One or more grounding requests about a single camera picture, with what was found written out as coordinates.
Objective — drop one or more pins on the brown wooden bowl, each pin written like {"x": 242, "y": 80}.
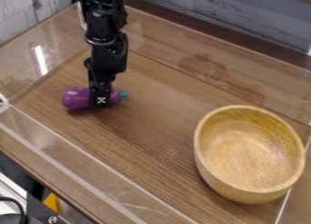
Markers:
{"x": 248, "y": 153}

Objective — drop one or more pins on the clear acrylic tray wall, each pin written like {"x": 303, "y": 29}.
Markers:
{"x": 120, "y": 162}

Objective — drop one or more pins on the clear acrylic corner bracket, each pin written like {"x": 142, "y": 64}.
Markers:
{"x": 81, "y": 19}

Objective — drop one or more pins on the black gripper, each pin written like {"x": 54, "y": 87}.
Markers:
{"x": 104, "y": 64}

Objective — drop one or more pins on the purple toy eggplant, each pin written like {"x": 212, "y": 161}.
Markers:
{"x": 74, "y": 97}

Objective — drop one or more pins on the yellow triangular part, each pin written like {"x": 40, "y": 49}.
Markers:
{"x": 50, "y": 202}

